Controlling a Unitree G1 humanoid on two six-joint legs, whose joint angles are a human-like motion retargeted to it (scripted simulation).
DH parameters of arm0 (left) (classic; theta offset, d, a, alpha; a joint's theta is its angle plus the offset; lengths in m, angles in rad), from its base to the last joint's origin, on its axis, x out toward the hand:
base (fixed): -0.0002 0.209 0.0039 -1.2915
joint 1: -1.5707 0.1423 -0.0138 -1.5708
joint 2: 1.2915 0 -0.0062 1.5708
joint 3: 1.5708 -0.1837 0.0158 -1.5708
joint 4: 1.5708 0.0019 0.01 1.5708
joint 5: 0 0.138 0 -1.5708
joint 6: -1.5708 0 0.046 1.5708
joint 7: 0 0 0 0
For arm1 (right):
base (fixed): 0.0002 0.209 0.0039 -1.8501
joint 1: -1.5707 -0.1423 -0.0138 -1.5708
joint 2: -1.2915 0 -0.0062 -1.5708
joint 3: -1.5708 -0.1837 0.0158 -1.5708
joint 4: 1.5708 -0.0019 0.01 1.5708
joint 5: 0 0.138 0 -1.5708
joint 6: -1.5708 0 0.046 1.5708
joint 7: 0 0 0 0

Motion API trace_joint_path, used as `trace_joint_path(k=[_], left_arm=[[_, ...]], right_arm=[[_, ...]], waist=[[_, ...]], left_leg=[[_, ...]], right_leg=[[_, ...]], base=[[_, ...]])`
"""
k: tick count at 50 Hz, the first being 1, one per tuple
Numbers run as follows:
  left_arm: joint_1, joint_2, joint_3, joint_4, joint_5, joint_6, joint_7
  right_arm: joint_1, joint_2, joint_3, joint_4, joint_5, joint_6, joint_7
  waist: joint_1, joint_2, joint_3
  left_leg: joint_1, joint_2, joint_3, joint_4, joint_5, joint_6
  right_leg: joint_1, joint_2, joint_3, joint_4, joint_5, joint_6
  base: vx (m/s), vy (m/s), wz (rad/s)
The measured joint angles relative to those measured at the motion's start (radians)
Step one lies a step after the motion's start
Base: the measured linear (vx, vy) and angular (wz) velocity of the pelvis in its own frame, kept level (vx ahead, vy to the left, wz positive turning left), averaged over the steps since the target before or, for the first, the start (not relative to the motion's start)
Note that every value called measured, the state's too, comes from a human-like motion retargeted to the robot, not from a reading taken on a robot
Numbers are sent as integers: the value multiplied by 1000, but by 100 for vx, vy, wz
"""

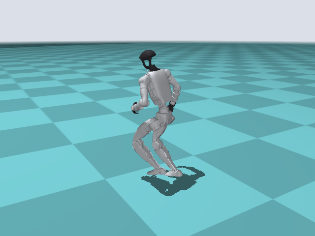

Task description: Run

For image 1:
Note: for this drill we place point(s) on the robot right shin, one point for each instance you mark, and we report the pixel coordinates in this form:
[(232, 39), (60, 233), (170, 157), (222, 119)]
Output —
[(166, 157)]

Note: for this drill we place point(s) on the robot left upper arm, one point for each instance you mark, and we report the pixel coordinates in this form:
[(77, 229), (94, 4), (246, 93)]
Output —
[(143, 82)]

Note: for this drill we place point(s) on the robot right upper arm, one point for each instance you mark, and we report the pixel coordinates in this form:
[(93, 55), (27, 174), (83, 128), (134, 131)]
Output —
[(173, 82)]

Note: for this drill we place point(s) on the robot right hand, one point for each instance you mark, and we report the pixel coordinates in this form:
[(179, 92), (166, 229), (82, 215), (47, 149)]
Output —
[(171, 106)]

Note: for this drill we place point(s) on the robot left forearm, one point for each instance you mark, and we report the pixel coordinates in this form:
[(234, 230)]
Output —
[(137, 107)]

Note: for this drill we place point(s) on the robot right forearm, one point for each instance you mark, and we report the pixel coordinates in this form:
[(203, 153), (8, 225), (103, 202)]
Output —
[(174, 98)]

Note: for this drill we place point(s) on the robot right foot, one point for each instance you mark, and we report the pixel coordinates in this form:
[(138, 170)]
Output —
[(177, 173)]

